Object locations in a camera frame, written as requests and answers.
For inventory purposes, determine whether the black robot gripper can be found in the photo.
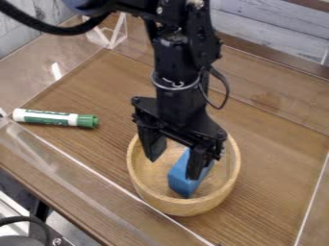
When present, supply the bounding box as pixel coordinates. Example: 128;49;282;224
131;71;227;180

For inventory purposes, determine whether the green and white marker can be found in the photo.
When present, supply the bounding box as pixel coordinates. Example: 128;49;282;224
12;109;99;129

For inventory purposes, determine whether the brown wooden bowl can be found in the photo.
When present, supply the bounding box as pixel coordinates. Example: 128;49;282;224
126;135;241;216

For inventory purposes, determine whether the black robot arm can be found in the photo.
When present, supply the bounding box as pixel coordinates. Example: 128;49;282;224
0;0;227;180

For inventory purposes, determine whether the blue rectangular block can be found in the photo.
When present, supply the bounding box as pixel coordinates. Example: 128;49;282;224
167;149;214;198

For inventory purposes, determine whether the black table leg bracket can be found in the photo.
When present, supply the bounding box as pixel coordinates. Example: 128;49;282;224
28;201;75;246

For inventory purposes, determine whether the black cable under table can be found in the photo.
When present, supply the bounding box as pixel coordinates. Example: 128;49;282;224
0;215;49;246

